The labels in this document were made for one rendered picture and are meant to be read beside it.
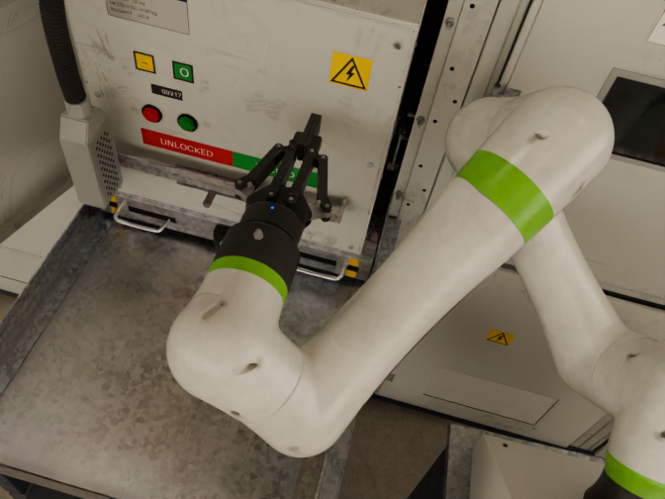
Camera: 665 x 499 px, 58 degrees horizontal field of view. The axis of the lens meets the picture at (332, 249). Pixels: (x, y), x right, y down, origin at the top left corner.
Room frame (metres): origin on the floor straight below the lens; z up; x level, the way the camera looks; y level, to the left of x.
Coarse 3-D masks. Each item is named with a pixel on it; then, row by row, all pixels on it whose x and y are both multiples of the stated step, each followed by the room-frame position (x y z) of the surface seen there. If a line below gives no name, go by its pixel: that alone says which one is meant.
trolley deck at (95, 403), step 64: (128, 256) 0.64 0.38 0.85; (192, 256) 0.67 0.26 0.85; (384, 256) 0.76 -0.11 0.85; (64, 320) 0.48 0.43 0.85; (128, 320) 0.51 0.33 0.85; (320, 320) 0.58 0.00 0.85; (64, 384) 0.37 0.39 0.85; (128, 384) 0.39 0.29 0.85; (0, 448) 0.26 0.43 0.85; (64, 448) 0.27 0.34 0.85; (128, 448) 0.29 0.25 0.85; (192, 448) 0.31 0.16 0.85; (256, 448) 0.33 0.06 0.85
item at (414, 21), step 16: (64, 0) 0.73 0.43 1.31; (304, 0) 0.70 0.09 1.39; (320, 0) 0.70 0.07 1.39; (336, 0) 0.71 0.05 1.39; (352, 0) 0.72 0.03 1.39; (368, 0) 0.73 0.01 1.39; (384, 0) 0.74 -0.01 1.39; (400, 0) 0.75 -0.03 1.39; (416, 0) 0.75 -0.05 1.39; (368, 16) 0.69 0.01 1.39; (384, 16) 0.69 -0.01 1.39; (400, 16) 0.70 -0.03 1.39; (416, 16) 0.71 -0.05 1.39; (416, 32) 0.69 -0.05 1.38; (80, 64) 0.73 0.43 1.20; (400, 96) 0.69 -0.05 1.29; (384, 160) 0.69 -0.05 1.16; (368, 224) 0.73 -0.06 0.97
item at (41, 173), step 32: (0, 0) 0.80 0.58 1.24; (32, 0) 0.83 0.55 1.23; (0, 32) 0.76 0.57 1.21; (32, 32) 0.83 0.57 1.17; (0, 64) 0.76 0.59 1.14; (32, 64) 0.82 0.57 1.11; (0, 96) 0.74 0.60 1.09; (32, 96) 0.80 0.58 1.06; (0, 128) 0.72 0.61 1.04; (32, 128) 0.78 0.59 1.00; (0, 160) 0.70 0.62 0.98; (32, 160) 0.76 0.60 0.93; (64, 160) 0.82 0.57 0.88; (0, 192) 0.68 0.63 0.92; (32, 192) 0.73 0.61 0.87; (0, 224) 0.66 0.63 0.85
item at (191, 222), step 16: (144, 208) 0.71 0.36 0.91; (160, 208) 0.71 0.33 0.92; (176, 208) 0.71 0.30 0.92; (160, 224) 0.71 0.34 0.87; (176, 224) 0.71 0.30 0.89; (192, 224) 0.70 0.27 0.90; (208, 224) 0.70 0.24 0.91; (224, 224) 0.70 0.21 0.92; (304, 240) 0.70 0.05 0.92; (304, 256) 0.69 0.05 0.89; (320, 256) 0.68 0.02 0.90; (336, 256) 0.68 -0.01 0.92; (352, 256) 0.68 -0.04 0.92; (368, 256) 0.69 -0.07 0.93; (368, 272) 0.67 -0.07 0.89
